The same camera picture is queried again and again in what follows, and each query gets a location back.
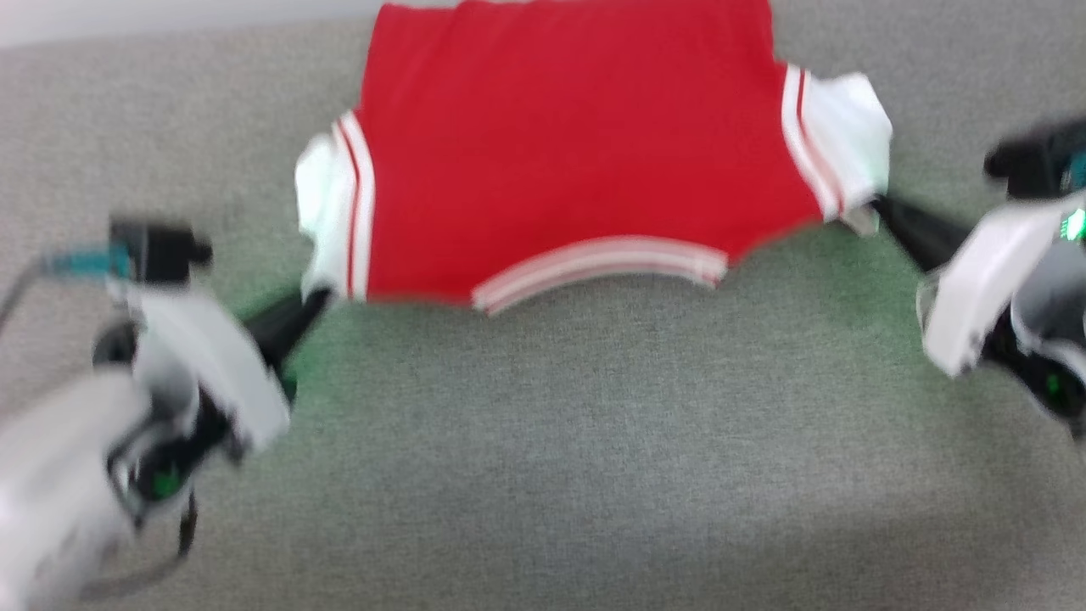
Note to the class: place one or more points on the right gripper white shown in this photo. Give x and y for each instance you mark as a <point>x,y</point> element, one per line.
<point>984,280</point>

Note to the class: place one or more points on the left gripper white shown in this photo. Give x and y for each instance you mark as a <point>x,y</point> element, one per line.
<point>208,373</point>

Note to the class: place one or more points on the red and white shirt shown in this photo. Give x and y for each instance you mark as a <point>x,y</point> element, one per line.
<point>577,144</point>

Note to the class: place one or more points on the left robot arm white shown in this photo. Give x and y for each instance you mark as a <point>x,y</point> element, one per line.
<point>59,484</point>

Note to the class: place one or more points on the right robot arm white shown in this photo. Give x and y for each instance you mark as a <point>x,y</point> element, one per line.
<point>1060,314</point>

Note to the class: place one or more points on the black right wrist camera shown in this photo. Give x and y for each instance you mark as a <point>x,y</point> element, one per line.
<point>1039,157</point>

